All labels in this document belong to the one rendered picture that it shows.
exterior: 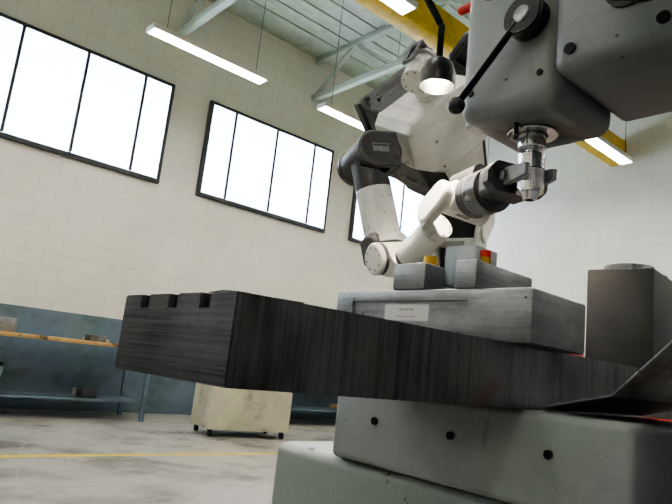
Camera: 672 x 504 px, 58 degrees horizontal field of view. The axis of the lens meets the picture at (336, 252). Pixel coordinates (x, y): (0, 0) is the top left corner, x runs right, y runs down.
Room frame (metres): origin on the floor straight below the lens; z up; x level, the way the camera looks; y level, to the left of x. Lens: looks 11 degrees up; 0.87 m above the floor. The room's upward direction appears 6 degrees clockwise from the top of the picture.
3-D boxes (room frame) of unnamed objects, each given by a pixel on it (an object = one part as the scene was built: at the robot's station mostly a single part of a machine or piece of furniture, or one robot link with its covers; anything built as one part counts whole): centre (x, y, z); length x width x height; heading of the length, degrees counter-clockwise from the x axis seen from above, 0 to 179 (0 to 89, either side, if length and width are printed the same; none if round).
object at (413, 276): (0.94, -0.17, 1.02); 0.15 x 0.06 x 0.04; 133
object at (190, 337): (1.00, -0.32, 0.89); 1.24 x 0.23 x 0.08; 131
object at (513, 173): (0.99, -0.29, 1.23); 0.06 x 0.02 x 0.03; 19
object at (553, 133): (1.00, -0.32, 1.31); 0.09 x 0.09 x 0.01
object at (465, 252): (0.90, -0.20, 1.04); 0.06 x 0.05 x 0.06; 133
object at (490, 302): (0.92, -0.18, 0.98); 0.35 x 0.15 x 0.11; 43
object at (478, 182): (1.08, -0.29, 1.23); 0.13 x 0.12 x 0.10; 109
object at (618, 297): (1.21, -0.61, 1.03); 0.22 x 0.12 x 0.20; 138
